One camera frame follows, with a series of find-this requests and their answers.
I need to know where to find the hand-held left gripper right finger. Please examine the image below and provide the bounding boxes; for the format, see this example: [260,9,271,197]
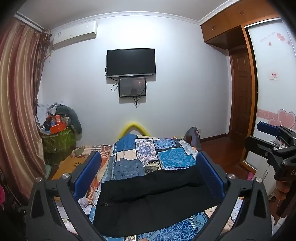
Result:
[196,151,272,241]

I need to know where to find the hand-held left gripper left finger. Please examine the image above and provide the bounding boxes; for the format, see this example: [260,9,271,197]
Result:
[26,151,105,241]

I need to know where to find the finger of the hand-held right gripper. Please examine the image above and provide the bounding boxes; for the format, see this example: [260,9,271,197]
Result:
[245,135,287,163]
[256,121,292,140]

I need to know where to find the black pants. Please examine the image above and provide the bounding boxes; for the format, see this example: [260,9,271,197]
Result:
[92,163,223,238]

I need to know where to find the person's right hand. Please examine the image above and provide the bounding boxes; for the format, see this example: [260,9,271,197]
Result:
[275,179,287,201]

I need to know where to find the paw print cardboard box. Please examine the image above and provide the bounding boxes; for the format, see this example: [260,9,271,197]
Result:
[52,155,90,180]

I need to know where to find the white cabinet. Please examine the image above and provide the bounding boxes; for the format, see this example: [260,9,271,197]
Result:
[254,160,277,201]

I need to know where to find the white crumpled cloth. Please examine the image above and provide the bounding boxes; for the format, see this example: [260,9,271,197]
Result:
[77,197,93,215]

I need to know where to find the blue jeans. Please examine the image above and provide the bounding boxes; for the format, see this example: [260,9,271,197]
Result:
[114,158,145,181]

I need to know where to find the blue patchwork printed blanket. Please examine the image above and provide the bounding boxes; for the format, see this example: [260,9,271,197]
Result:
[89,133,244,241]

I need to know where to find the grey backpack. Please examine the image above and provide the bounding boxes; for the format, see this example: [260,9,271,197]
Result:
[184,126,202,151]

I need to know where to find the green patterned cover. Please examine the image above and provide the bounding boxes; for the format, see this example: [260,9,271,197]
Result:
[42,126,77,154]

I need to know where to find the brown wooden door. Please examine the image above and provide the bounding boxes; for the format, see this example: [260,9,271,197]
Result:
[228,45,255,140]

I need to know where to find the orange box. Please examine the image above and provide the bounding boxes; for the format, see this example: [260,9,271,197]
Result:
[45,114,66,134]

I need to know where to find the grey plush pillow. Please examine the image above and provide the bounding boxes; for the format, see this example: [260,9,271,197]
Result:
[54,104,83,134]

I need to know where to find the yellow headboard cushion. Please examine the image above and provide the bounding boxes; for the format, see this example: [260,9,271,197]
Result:
[116,122,152,141]

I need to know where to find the pile of white clothes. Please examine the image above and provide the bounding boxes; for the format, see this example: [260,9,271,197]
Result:
[36,100,63,126]

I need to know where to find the small black monitor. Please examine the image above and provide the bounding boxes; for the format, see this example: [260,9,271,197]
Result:
[118,77,147,98]

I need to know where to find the striped brown curtain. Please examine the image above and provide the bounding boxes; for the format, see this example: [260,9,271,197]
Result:
[0,14,52,209]

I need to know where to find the wooden overhead cabinet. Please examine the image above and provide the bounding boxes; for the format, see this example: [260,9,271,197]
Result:
[200,0,282,49]

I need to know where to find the white air conditioner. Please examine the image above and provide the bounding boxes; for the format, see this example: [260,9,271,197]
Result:
[49,21,98,50]

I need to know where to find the black wall television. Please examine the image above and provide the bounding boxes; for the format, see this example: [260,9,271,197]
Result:
[106,48,156,78]

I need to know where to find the white curtain rail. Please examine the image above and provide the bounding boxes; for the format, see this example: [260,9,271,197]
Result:
[14,11,45,32]

